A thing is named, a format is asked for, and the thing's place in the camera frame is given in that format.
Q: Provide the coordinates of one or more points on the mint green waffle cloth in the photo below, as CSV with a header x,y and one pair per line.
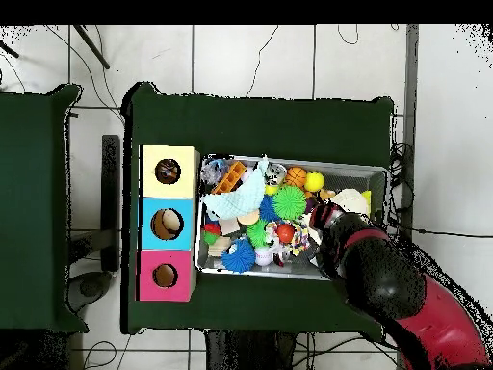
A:
x,y
239,200

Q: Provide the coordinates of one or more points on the white colourful spotted cloth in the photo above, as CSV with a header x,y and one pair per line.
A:
x,y
297,239

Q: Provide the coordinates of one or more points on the colourful patterned cloth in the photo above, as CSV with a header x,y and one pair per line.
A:
x,y
167,171

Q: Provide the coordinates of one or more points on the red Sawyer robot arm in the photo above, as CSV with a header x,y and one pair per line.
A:
x,y
385,277

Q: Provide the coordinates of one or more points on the clear mesh bin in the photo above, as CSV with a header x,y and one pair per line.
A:
x,y
231,270

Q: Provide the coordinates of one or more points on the wooden three-hole box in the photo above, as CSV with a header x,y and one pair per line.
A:
x,y
169,196

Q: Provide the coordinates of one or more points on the round wooden disc toy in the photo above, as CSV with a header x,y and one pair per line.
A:
x,y
248,218

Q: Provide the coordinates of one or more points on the silver drink can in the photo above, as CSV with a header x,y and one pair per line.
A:
x,y
276,173

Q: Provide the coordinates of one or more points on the green spiky ball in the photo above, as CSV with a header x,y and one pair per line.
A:
x,y
290,202

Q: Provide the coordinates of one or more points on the large blue spiky ball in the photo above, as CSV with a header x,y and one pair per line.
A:
x,y
239,257

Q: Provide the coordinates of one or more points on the small orange basketball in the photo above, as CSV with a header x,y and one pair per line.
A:
x,y
296,176

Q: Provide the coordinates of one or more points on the yellow ball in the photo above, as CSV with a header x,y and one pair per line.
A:
x,y
314,182

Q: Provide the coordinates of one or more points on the cream waffle cloth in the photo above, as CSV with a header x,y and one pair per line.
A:
x,y
350,200

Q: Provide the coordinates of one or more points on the black panel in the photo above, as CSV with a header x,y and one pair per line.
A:
x,y
111,200

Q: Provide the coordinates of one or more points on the green side table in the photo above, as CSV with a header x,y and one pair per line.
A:
x,y
31,177

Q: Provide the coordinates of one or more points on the black rod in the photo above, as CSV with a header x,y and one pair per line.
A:
x,y
92,48

